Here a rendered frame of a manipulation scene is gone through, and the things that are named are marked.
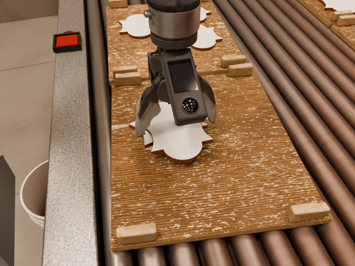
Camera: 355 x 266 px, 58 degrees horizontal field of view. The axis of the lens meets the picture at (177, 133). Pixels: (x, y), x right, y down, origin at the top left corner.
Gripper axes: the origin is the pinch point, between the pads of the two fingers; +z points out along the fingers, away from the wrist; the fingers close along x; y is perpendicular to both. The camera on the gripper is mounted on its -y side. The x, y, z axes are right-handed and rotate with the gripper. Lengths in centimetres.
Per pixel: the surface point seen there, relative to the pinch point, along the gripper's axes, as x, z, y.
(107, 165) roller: 13.9, 4.2, -0.9
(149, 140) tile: 5.2, 1.7, 1.1
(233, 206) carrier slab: -5.2, 2.6, -16.3
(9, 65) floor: 81, 96, 195
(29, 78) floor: 65, 96, 173
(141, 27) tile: -1.5, 1.7, 45.9
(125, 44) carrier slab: 4.1, 2.6, 39.3
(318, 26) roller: -56, 5, 39
